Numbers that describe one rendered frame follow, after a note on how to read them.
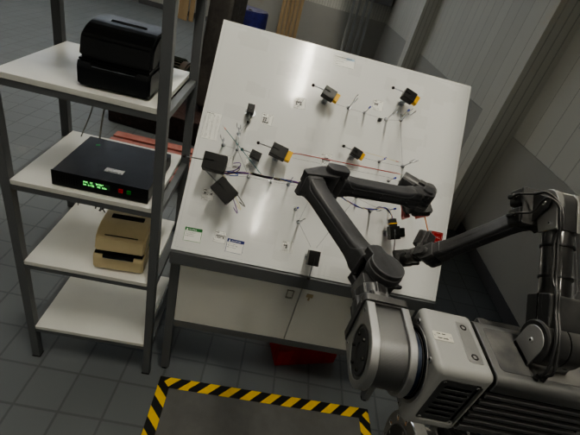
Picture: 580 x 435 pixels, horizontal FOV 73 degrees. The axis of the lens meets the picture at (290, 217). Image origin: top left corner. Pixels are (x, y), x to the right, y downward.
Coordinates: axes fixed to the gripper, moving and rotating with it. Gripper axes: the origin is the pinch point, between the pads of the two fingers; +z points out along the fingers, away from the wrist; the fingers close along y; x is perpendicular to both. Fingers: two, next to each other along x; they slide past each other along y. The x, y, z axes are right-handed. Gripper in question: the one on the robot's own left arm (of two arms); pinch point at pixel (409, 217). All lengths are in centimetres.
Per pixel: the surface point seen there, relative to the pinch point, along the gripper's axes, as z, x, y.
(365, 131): 3.6, -46.4, 7.0
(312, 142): 5, -42, 31
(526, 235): 134, -48, -159
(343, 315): 54, 23, 19
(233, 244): 23, -4, 68
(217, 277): 39, 5, 76
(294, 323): 62, 22, 42
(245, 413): 99, 58, 68
